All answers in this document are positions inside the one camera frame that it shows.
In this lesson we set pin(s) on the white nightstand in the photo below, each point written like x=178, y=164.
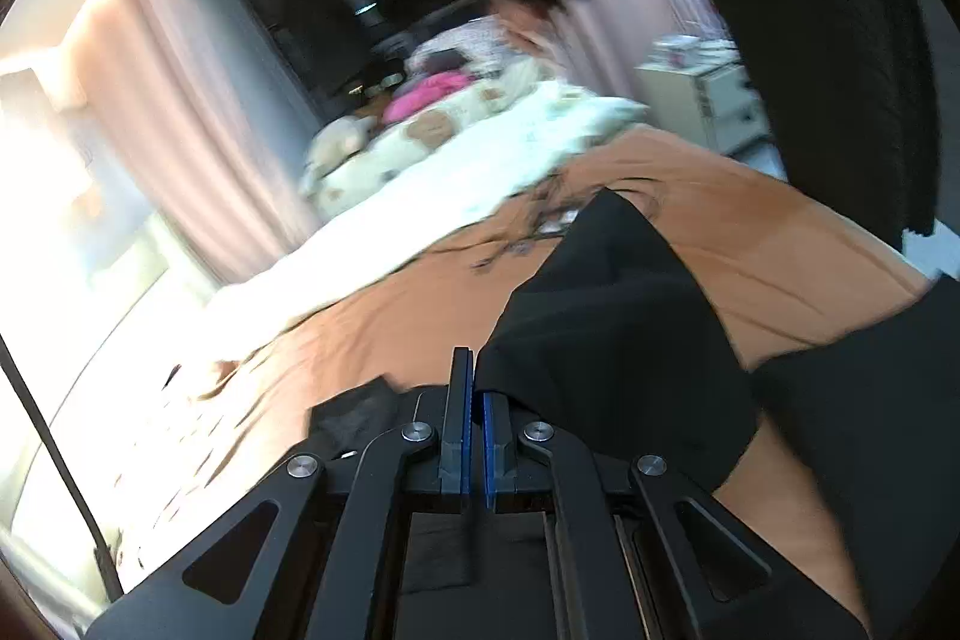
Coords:
x=697, y=100

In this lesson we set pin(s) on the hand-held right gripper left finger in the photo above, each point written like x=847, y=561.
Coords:
x=466, y=419

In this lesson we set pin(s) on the floral cloth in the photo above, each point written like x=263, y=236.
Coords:
x=480, y=40

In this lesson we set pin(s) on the person's black top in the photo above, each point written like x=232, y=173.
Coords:
x=810, y=48

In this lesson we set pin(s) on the cream plush toy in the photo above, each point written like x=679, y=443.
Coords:
x=334, y=149

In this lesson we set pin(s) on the white quilt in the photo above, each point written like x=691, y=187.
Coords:
x=420, y=212

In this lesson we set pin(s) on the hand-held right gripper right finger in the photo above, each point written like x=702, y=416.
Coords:
x=492, y=441

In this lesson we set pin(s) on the pink plush cushion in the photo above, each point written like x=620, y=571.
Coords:
x=424, y=93

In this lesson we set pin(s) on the black garment with small logo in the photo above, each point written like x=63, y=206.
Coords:
x=622, y=340

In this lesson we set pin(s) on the bear print cushion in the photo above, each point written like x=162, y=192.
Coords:
x=431, y=126

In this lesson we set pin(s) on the orange blanket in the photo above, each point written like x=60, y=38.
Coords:
x=405, y=332

